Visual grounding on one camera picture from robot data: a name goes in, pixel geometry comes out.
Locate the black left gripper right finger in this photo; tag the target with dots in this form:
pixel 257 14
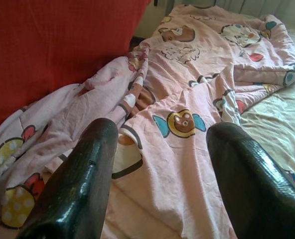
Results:
pixel 252 189

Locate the grey floral bed cover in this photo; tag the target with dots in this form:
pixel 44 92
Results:
pixel 274 119

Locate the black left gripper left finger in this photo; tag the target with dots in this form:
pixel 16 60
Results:
pixel 82 179

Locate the grey pleated curtain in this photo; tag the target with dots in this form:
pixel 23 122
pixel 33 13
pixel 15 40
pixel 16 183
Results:
pixel 262 6

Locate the red fabric-covered mattress cushion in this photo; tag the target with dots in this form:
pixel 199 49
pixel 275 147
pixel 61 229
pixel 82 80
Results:
pixel 50 44

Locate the pink cartoon-print quilt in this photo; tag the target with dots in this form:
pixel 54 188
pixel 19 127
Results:
pixel 187 74

